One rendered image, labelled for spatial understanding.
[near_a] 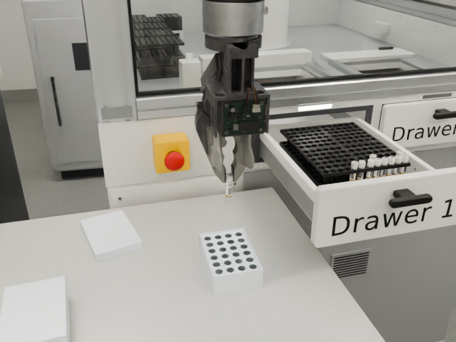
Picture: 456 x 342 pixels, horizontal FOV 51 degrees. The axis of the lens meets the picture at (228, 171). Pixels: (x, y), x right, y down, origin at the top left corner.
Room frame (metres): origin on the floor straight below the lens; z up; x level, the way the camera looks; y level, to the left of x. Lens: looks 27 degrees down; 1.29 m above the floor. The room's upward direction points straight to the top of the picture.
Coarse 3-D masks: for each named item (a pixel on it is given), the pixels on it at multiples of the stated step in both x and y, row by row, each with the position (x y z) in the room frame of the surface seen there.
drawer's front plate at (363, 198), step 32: (320, 192) 0.64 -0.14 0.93; (352, 192) 0.66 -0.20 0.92; (384, 192) 0.67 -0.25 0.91; (416, 192) 0.69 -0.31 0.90; (448, 192) 0.70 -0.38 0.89; (320, 224) 0.64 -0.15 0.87; (352, 224) 0.66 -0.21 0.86; (384, 224) 0.67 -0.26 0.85; (416, 224) 0.69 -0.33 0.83; (448, 224) 0.71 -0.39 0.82
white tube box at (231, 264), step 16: (208, 240) 0.71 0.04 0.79; (224, 240) 0.70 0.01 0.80; (240, 240) 0.71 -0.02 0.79; (208, 256) 0.65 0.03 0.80; (224, 256) 0.66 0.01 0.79; (240, 256) 0.65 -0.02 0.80; (256, 256) 0.65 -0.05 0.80; (208, 272) 0.63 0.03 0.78; (224, 272) 0.61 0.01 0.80; (240, 272) 0.61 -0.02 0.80; (256, 272) 0.61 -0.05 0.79; (224, 288) 0.60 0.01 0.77; (240, 288) 0.61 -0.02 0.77
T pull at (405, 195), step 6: (396, 192) 0.67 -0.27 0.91; (402, 192) 0.67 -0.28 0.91; (408, 192) 0.67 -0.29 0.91; (396, 198) 0.65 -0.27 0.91; (402, 198) 0.65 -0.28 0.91; (408, 198) 0.65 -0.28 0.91; (414, 198) 0.65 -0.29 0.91; (420, 198) 0.65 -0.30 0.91; (426, 198) 0.65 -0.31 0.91; (432, 198) 0.65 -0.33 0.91; (390, 204) 0.64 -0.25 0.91; (396, 204) 0.64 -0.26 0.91; (402, 204) 0.64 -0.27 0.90; (408, 204) 0.64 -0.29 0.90; (414, 204) 0.65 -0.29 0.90
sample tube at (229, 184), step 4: (228, 172) 0.62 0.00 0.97; (228, 176) 0.61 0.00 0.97; (232, 176) 0.62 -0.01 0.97; (228, 180) 0.61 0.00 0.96; (232, 180) 0.62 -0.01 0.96; (228, 184) 0.61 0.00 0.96; (232, 184) 0.62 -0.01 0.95; (228, 188) 0.61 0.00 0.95; (232, 188) 0.62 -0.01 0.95; (228, 192) 0.61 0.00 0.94; (232, 192) 0.62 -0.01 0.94; (228, 196) 0.61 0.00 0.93; (228, 200) 0.61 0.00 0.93
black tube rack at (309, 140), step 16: (304, 128) 0.97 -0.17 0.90; (320, 128) 0.97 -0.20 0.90; (336, 128) 0.98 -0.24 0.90; (352, 128) 0.97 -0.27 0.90; (288, 144) 0.95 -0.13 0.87; (304, 144) 0.90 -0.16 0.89; (320, 144) 0.89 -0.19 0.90; (336, 144) 0.89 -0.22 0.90; (352, 144) 0.89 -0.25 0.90; (368, 144) 0.89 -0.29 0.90; (304, 160) 0.86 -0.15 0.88; (320, 160) 0.81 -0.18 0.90; (336, 160) 0.81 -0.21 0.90; (352, 160) 0.82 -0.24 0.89; (320, 176) 0.80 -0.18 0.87; (336, 176) 0.80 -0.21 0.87
